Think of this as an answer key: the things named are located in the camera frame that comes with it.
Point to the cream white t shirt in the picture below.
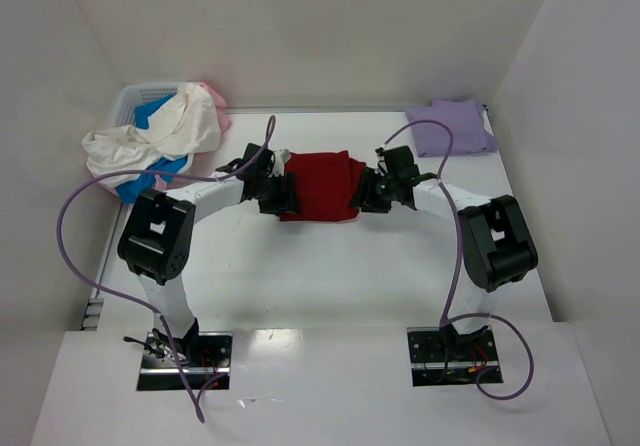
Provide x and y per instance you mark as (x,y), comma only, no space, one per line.
(193,120)

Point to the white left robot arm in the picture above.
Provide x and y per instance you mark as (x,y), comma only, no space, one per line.
(156,241)

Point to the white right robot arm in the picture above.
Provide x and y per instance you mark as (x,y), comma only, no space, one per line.
(493,242)

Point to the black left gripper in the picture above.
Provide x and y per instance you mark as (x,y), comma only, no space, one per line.
(288,193)

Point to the folded purple t shirt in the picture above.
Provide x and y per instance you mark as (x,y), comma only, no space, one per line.
(465,120)

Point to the white plastic laundry basket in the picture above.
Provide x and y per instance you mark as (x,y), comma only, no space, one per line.
(132,96)

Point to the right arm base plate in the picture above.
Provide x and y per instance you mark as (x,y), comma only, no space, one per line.
(447,358)

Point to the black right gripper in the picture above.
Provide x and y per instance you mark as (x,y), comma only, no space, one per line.
(365,194)

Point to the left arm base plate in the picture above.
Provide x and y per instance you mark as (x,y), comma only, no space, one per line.
(158,371)

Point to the red t shirt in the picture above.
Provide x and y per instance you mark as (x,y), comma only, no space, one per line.
(325,185)

